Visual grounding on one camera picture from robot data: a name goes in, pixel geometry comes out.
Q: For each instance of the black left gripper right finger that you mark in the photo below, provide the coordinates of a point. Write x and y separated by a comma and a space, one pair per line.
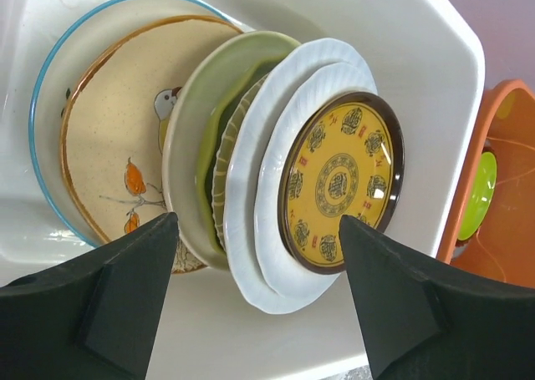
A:
423, 319

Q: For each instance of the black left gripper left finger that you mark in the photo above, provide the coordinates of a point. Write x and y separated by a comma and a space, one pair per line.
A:
94, 316

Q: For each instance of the white deep plate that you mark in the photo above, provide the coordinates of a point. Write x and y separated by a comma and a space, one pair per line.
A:
271, 213
245, 163

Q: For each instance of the small yellow black dish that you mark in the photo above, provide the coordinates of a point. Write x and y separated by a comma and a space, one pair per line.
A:
347, 159

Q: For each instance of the beige bird pattern plate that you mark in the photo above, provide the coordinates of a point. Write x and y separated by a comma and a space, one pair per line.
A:
115, 125

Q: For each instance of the white watermelon pattern plate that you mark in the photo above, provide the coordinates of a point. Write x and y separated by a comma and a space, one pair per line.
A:
80, 45

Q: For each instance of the beige green floral plate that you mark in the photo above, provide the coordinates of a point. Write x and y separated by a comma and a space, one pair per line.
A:
208, 82

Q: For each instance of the green dotted scalloped plate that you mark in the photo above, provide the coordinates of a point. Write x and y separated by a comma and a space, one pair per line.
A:
206, 158

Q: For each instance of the orange plastic bin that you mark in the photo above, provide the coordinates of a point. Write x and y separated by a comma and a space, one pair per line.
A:
502, 247

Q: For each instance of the green plate in orange bin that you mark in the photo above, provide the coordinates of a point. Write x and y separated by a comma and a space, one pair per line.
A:
480, 197

